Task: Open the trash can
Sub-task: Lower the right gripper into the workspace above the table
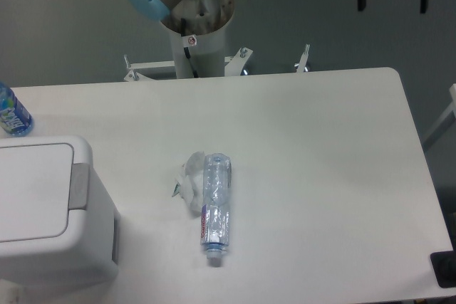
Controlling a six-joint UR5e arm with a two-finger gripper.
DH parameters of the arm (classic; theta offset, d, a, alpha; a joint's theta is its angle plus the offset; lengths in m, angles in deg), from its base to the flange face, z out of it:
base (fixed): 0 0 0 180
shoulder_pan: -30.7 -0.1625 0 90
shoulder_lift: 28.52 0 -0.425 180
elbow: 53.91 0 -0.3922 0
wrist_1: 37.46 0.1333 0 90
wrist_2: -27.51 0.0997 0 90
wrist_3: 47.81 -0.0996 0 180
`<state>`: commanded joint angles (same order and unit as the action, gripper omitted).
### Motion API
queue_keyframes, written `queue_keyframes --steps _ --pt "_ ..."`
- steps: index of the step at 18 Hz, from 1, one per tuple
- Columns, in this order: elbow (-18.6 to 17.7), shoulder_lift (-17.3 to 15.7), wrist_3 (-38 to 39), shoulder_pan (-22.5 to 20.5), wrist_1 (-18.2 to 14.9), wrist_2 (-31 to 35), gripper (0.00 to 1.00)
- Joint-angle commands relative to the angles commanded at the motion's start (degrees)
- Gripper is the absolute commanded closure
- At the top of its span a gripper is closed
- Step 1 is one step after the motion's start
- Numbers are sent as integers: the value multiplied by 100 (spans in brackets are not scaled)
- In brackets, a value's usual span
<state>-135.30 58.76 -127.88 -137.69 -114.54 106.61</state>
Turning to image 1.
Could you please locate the white pedestal base frame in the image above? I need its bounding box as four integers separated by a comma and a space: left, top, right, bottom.
123, 43, 311, 82

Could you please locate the black cable on pedestal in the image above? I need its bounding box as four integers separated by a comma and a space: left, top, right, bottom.
180, 18, 200, 79

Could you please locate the black clamp at table edge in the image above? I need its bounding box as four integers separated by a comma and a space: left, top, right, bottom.
430, 251, 455, 288

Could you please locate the white frame at right edge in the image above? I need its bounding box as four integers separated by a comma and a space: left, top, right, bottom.
422, 84, 455, 153

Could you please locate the blue labelled drink bottle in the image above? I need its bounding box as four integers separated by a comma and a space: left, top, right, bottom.
1, 83, 33, 137

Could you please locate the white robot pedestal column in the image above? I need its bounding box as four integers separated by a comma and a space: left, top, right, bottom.
160, 12, 234, 79

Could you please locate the white trash can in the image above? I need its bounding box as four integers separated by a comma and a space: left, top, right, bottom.
1, 135, 120, 286

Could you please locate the clear crushed plastic bottle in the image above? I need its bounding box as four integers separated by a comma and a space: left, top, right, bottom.
200, 153, 232, 267

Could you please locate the crumpled white tissue paper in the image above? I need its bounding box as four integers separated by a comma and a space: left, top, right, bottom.
172, 151, 205, 216

